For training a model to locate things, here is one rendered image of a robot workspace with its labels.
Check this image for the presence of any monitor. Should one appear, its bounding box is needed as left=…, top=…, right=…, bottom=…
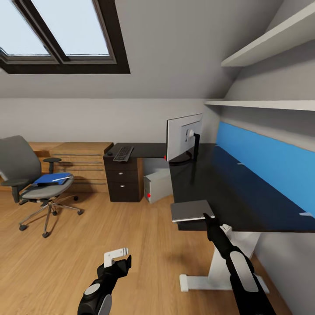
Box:
left=165, top=114, right=203, bottom=164

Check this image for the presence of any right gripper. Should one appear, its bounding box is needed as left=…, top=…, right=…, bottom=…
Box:
left=203, top=213, right=228, bottom=246

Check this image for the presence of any notebook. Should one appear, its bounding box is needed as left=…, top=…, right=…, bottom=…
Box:
left=170, top=200, right=215, bottom=222

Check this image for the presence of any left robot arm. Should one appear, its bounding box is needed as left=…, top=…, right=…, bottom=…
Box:
left=77, top=248, right=132, bottom=315

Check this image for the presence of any swivel chair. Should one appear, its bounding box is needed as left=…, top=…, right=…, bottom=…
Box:
left=0, top=135, right=82, bottom=238

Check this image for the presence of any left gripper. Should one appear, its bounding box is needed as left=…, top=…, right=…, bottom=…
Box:
left=97, top=255, right=132, bottom=284

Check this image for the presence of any keyboard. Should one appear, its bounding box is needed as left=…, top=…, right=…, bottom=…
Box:
left=114, top=146, right=134, bottom=161

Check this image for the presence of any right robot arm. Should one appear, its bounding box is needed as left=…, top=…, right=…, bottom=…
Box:
left=203, top=213, right=276, bottom=315

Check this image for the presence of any folder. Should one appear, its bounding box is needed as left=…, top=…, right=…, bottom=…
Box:
left=32, top=172, right=70, bottom=186

